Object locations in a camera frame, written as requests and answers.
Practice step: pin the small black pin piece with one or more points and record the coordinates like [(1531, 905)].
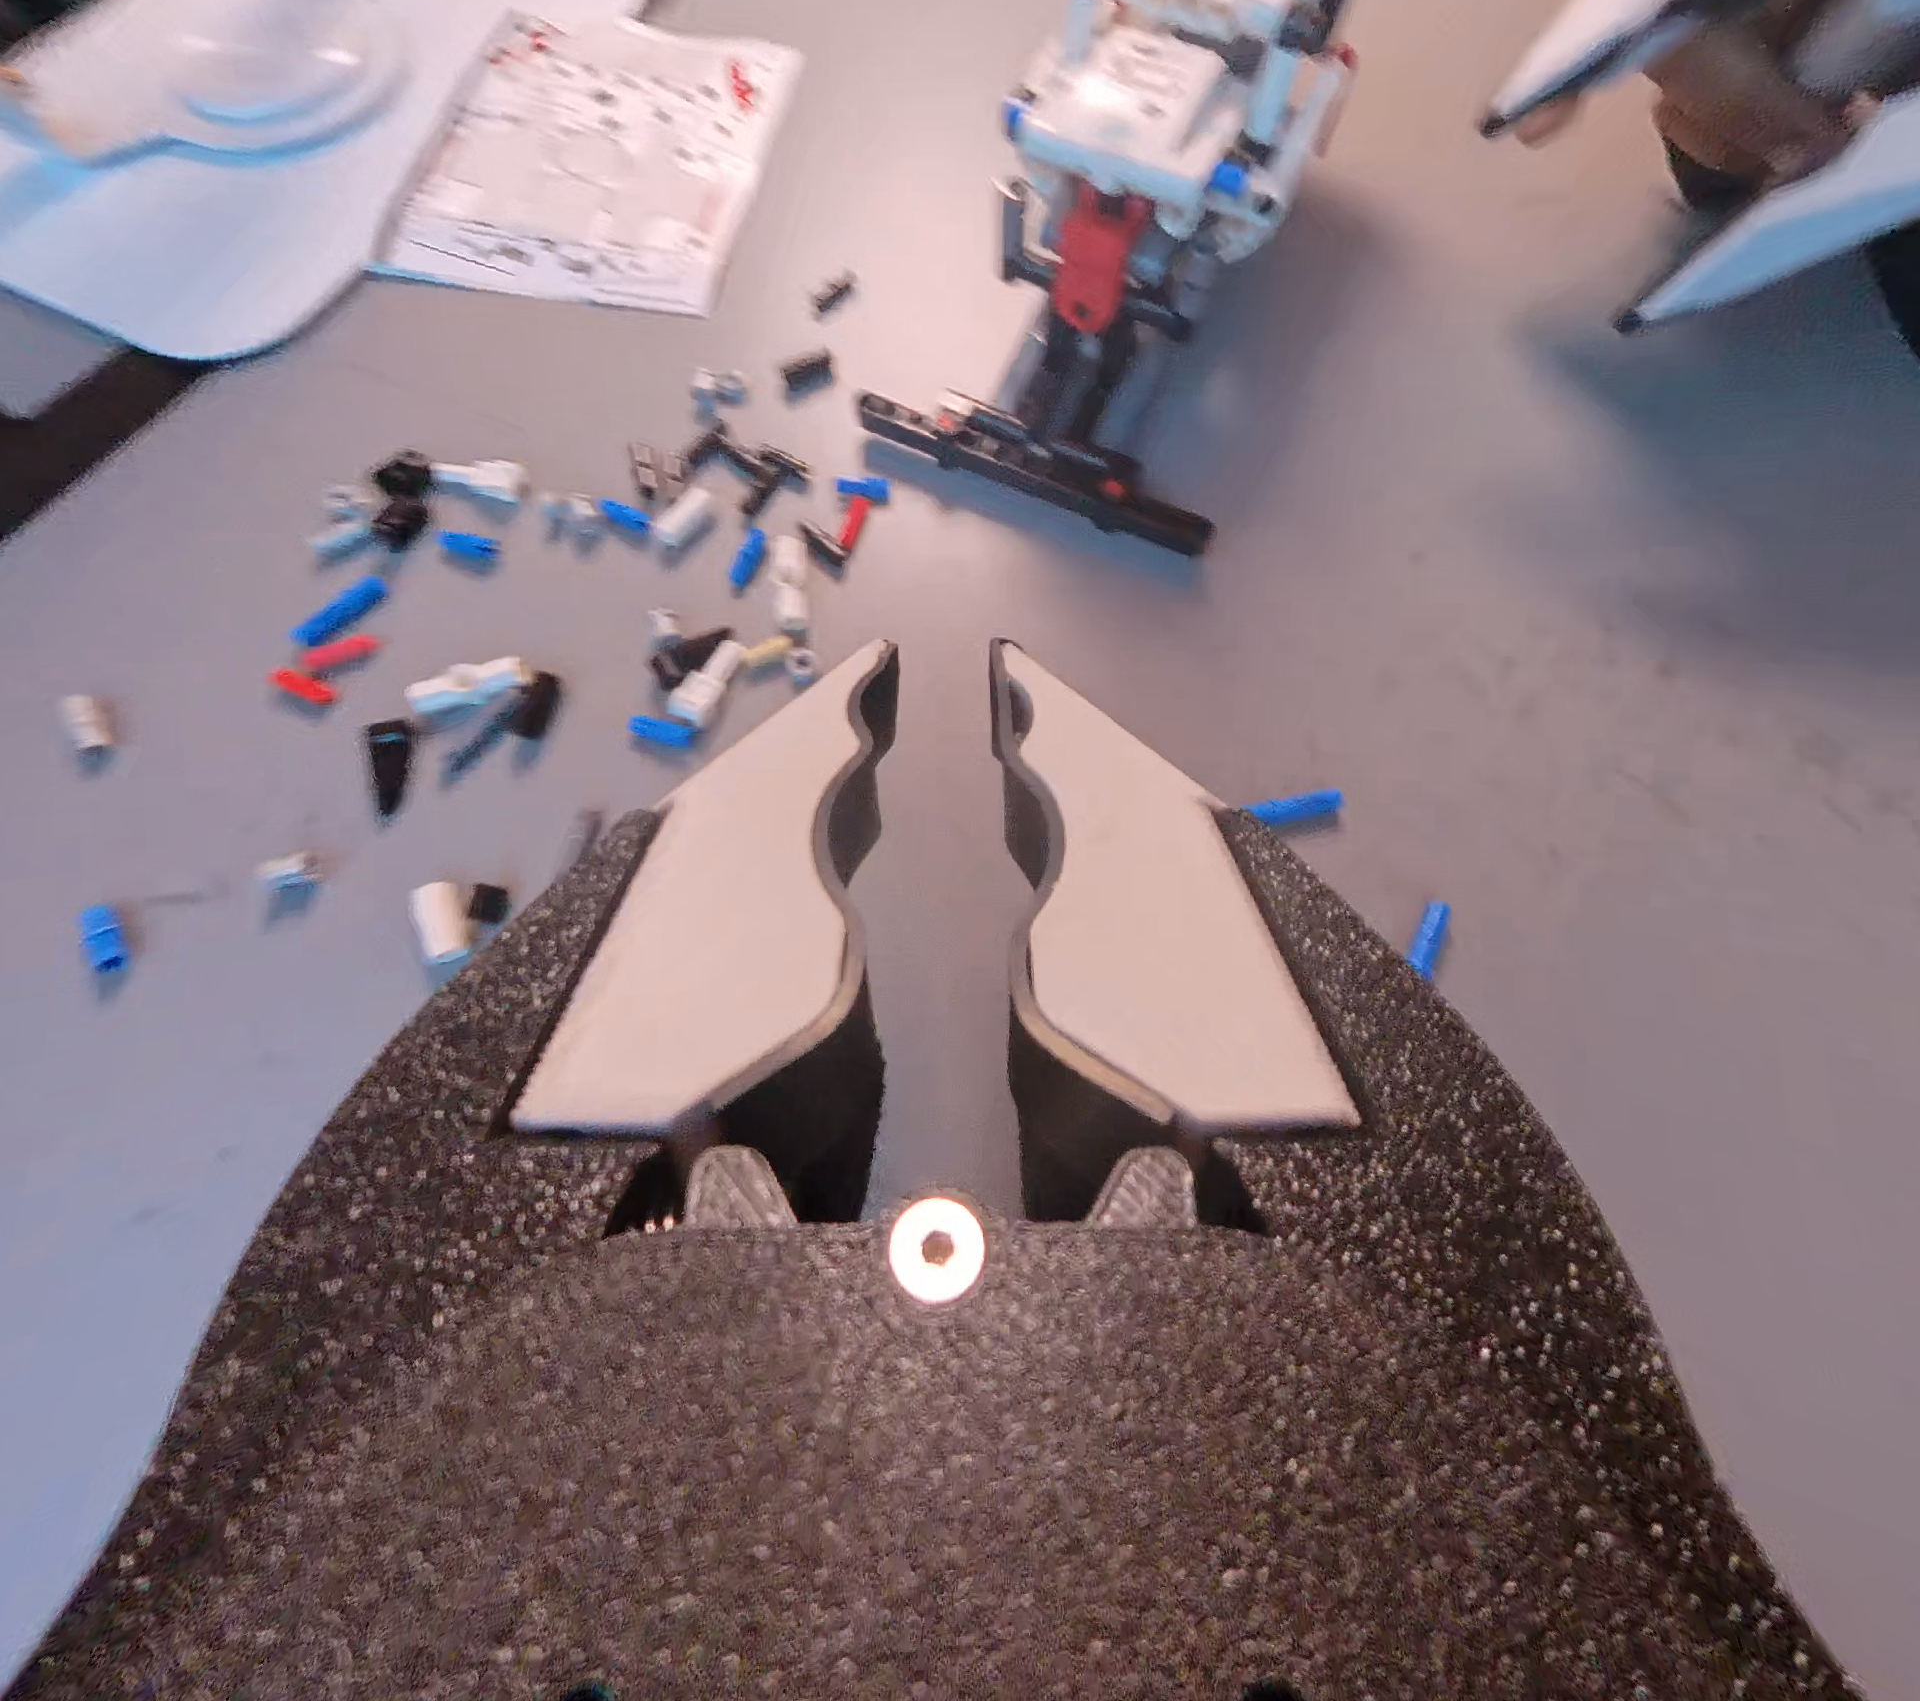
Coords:
[(832, 290)]

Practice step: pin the scattered loose brick pieces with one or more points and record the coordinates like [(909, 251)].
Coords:
[(481, 681)]

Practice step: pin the blue pin piece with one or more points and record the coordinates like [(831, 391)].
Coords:
[(1291, 809), (1431, 939)]

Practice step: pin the person's right hand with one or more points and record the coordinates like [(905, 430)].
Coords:
[(1740, 118)]

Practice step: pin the white sticker sheet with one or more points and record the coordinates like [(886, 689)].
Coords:
[(601, 157)]

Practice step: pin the grey desk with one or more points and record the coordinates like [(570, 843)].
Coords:
[(1500, 681)]

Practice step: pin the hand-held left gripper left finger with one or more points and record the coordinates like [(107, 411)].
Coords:
[(705, 980)]

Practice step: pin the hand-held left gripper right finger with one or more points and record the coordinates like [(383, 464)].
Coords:
[(1170, 980)]

